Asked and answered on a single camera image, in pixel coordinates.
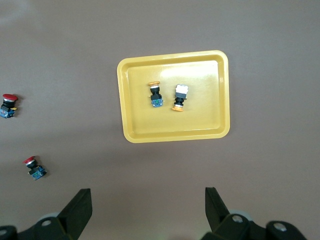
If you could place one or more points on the red mushroom push button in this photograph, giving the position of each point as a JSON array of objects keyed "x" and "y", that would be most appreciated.
[
  {"x": 7, "y": 110},
  {"x": 37, "y": 173}
]

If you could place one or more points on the yellow mushroom push button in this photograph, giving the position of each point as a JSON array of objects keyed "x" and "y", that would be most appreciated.
[
  {"x": 156, "y": 101},
  {"x": 180, "y": 93}
]

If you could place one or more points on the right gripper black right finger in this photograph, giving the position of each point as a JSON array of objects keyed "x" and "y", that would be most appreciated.
[{"x": 217, "y": 215}]

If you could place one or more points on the yellow plastic tray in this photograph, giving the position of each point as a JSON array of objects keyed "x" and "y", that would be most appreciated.
[{"x": 200, "y": 112}]

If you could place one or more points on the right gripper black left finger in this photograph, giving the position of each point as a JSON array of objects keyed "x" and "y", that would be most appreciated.
[{"x": 77, "y": 215}]

